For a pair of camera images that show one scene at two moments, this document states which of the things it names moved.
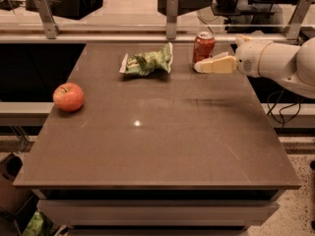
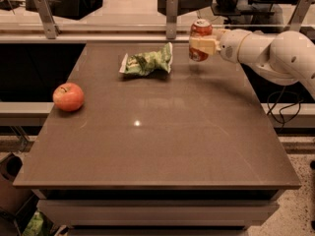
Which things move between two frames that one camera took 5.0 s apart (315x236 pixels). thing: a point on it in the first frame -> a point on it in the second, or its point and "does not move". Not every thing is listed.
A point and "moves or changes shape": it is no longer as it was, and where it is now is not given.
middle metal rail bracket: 171,15 does not move
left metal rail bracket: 47,16 does not move
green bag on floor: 34,226 does not move
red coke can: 203,47 moves or changes shape
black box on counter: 68,1 does not move
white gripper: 248,57 -> 228,46
